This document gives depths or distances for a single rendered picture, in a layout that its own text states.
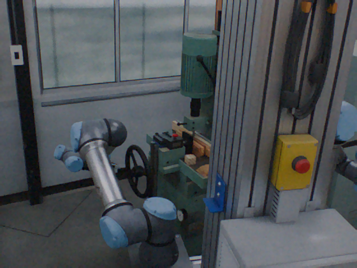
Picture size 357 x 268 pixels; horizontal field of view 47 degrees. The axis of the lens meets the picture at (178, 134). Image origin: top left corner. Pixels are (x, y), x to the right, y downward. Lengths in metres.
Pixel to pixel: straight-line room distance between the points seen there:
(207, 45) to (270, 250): 1.25
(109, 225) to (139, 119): 2.21
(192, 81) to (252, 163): 1.10
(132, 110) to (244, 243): 2.57
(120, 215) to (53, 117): 1.96
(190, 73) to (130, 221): 0.93
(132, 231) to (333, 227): 0.64
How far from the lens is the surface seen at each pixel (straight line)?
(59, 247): 3.00
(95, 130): 1.61
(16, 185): 3.46
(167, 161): 2.08
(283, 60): 0.97
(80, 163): 1.98
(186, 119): 2.20
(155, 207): 1.44
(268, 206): 1.12
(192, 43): 2.03
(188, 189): 2.10
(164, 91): 3.53
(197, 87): 2.08
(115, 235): 1.39
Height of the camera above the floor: 1.85
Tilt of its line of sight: 23 degrees down
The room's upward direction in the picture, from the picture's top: 3 degrees clockwise
